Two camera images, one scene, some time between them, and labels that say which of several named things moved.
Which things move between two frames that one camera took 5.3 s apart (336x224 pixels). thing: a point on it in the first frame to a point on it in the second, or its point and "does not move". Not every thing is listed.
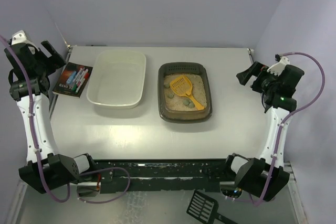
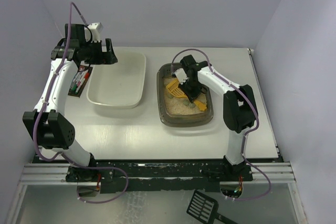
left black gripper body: [43, 57] to [102, 53]
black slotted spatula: [206, 209] does not move
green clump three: [186, 102] does not move
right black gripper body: [256, 74] to [192, 89]
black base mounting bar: [180, 176] does not move
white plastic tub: [117, 79] does not move
